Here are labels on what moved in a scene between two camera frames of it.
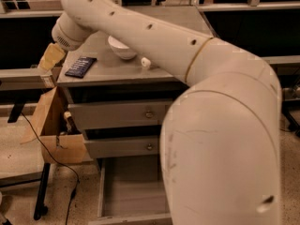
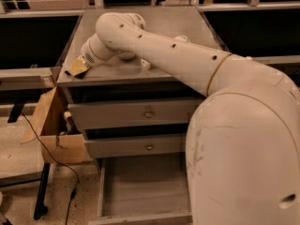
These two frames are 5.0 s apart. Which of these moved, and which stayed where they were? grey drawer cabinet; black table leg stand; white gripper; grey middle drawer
Moved: white gripper
Stayed: grey middle drawer; black table leg stand; grey drawer cabinet
